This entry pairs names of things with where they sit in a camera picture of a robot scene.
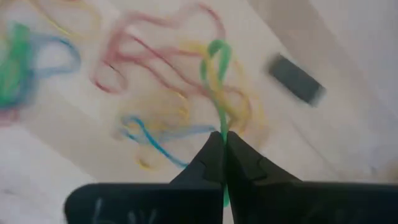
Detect blue rubber band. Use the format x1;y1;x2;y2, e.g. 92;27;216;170
0;33;82;110
119;114;217;169

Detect green rubber band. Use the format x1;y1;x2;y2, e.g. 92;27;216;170
0;23;34;108
199;39;233;208

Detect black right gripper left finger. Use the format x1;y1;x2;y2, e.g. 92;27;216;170
63;130;225;224

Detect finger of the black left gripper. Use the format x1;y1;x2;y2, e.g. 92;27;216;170
267;53;326;107

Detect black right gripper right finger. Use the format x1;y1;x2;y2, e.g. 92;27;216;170
226;130;398;224

